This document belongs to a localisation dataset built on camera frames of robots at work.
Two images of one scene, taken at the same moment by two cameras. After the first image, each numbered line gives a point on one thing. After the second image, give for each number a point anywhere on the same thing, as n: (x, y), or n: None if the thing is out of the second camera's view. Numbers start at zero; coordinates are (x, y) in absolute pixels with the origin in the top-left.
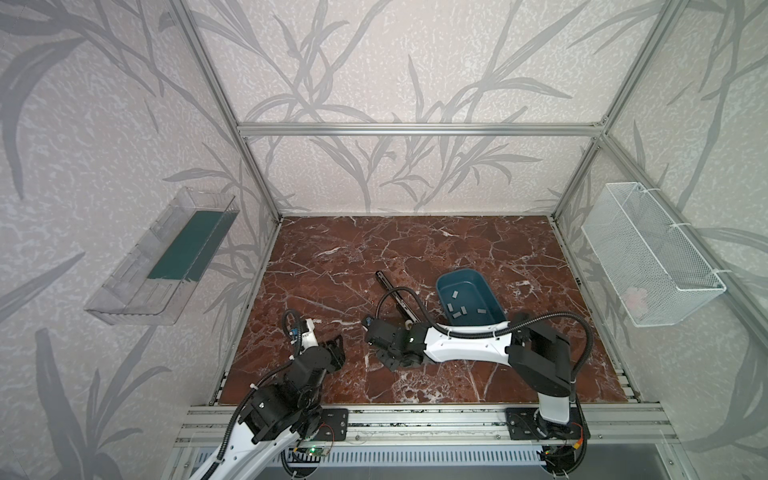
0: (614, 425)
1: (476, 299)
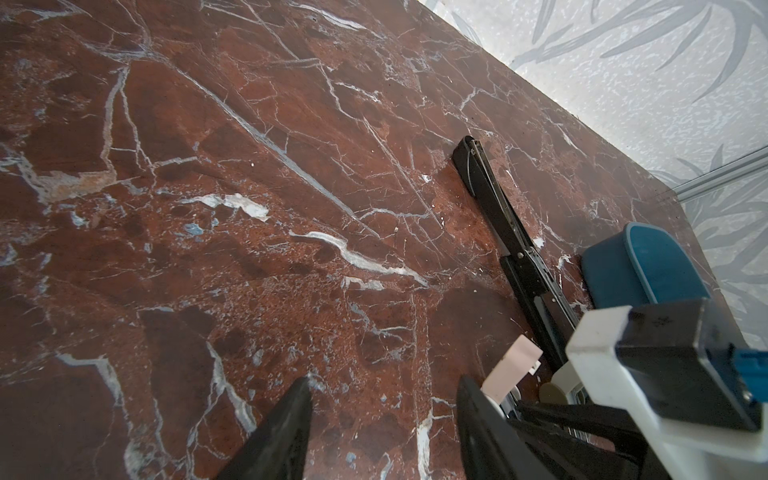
0: None
1: (640, 265)
